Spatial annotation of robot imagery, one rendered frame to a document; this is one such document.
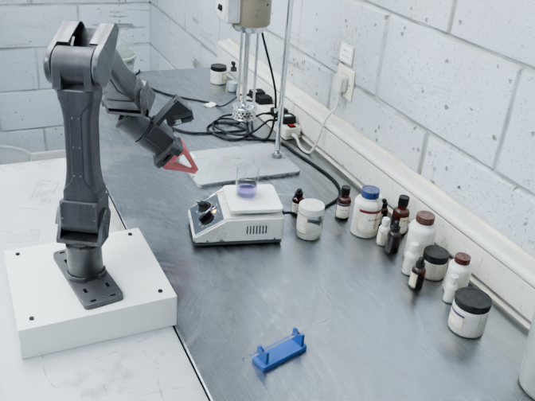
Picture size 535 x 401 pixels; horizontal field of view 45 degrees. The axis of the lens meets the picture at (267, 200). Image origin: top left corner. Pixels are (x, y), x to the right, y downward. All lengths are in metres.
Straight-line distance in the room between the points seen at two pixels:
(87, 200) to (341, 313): 0.52
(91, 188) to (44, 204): 0.48
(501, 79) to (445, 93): 0.17
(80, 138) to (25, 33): 2.53
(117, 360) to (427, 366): 0.53
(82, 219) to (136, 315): 0.19
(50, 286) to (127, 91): 0.39
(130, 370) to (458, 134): 0.85
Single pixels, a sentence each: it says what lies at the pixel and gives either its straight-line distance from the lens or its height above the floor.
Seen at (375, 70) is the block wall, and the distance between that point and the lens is 1.71.
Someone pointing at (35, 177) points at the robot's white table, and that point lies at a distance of 1.73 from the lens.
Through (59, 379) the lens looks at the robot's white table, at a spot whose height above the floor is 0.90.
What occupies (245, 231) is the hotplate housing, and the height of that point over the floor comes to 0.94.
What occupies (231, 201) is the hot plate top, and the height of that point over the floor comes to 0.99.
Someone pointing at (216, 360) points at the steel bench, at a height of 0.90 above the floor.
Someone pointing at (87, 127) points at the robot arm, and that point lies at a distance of 1.11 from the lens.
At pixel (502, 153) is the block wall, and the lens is 1.38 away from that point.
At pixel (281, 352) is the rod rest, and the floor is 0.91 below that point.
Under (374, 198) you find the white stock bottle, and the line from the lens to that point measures 1.47.
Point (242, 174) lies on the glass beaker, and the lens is 1.40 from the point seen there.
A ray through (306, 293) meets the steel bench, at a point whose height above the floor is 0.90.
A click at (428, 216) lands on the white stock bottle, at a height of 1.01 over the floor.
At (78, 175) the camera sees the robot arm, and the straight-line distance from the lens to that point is 1.14.
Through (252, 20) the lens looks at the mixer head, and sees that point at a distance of 1.61.
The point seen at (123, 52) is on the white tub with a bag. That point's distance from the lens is 2.26.
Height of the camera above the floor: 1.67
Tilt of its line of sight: 28 degrees down
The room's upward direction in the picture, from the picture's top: 5 degrees clockwise
